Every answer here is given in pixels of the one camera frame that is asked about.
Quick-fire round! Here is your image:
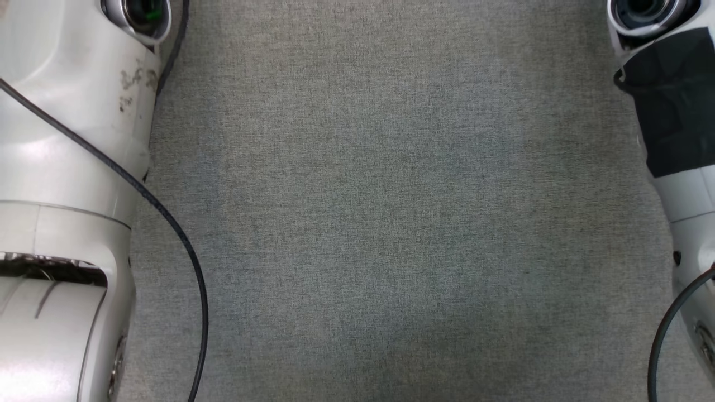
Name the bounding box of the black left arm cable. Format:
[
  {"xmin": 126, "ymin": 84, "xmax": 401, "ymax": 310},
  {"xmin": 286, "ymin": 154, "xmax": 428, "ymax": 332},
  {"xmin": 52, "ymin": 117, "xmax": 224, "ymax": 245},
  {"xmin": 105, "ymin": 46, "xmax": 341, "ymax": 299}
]
[{"xmin": 0, "ymin": 78, "xmax": 209, "ymax": 402}]

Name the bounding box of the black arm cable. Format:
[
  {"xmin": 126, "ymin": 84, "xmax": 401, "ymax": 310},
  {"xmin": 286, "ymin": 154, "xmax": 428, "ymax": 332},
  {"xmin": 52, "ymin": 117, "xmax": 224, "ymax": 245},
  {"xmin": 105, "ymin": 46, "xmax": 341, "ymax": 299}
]
[
  {"xmin": 0, "ymin": 78, "xmax": 209, "ymax": 402},
  {"xmin": 647, "ymin": 265, "xmax": 715, "ymax": 402}
]

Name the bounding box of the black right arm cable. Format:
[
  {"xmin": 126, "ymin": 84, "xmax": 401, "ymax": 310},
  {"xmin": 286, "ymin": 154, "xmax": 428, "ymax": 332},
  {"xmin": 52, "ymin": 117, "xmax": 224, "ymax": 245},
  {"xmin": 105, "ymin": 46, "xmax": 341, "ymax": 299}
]
[{"xmin": 647, "ymin": 265, "xmax": 715, "ymax": 402}]

